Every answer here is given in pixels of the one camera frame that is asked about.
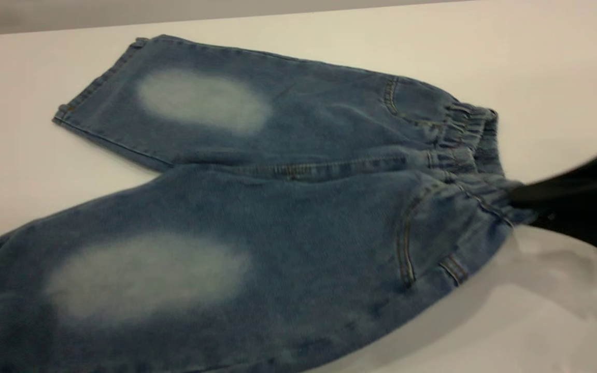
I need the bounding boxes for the blue denim shorts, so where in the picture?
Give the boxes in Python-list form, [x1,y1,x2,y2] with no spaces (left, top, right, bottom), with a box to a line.
[0,34,537,373]

